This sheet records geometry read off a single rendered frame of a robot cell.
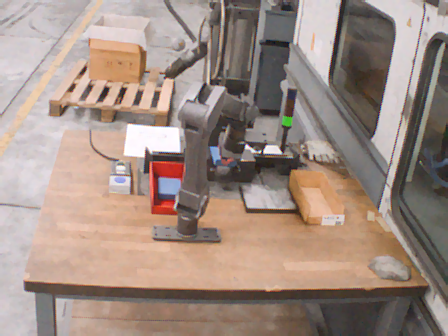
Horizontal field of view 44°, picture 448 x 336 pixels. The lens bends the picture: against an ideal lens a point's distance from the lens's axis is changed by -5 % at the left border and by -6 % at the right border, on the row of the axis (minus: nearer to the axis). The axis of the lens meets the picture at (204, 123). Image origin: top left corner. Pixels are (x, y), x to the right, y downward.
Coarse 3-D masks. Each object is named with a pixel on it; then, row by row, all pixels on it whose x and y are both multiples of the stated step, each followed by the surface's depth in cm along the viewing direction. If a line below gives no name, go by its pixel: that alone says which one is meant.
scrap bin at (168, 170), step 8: (152, 168) 192; (160, 168) 198; (168, 168) 198; (176, 168) 198; (152, 176) 187; (160, 176) 199; (168, 176) 199; (176, 176) 199; (152, 184) 181; (152, 192) 177; (152, 200) 174; (160, 200) 184; (168, 200) 184; (152, 208) 175; (160, 208) 176; (168, 208) 176
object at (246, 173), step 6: (240, 168) 200; (246, 168) 201; (252, 168) 201; (210, 174) 200; (234, 174) 202; (240, 174) 201; (246, 174) 202; (252, 174) 202; (210, 180) 201; (234, 180) 202; (240, 180) 202; (246, 180) 202; (252, 180) 203
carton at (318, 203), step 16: (304, 176) 201; (320, 176) 202; (304, 192) 199; (320, 192) 200; (336, 192) 187; (304, 208) 182; (320, 208) 189; (336, 208) 185; (320, 224) 180; (336, 224) 181
